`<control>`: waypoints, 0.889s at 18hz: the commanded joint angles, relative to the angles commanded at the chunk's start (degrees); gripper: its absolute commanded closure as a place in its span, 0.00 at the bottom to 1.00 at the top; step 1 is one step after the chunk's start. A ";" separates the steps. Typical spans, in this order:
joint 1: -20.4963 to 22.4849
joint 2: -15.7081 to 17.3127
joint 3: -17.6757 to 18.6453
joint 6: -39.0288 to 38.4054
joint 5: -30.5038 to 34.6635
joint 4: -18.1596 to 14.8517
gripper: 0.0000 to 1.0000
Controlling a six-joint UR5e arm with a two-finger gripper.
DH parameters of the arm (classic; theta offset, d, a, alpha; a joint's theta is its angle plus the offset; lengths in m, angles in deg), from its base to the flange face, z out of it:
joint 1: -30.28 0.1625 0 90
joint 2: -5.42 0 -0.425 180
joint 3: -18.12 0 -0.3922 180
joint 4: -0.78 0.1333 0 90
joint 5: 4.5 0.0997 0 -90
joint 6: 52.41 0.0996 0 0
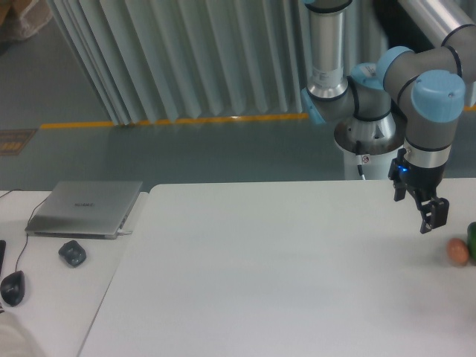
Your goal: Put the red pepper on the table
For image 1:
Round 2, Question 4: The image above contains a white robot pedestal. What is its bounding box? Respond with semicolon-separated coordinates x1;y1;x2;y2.
341;149;398;180

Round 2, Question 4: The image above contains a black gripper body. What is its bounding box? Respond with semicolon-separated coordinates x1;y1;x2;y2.
388;148;446;202

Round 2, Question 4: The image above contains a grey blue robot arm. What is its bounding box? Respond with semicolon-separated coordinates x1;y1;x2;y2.
301;1;475;233

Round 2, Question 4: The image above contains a black mouse cable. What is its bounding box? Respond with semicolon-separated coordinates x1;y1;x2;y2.
0;188;55;274

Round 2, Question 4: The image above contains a green vegetable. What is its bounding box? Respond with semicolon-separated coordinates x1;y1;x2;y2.
467;222;476;260

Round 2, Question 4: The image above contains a black earbuds case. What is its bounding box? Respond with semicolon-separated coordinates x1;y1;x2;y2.
58;240;87;268

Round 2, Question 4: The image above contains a black computer mouse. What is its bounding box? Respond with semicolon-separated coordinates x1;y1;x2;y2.
1;271;25;307

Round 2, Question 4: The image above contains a silver closed laptop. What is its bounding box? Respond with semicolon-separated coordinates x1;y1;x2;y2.
25;181;142;239

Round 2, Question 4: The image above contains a brown egg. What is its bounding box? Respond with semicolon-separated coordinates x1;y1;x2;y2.
446;238;469;266

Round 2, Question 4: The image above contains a grey folding partition screen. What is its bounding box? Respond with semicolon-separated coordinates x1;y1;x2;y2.
47;0;390;126

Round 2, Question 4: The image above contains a black keyboard edge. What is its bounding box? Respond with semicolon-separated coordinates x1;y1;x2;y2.
0;239;6;274

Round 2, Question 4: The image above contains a white usb plug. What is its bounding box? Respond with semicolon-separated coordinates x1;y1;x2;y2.
117;230;132;237

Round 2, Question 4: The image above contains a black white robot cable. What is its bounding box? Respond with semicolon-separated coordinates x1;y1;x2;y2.
355;140;367;181

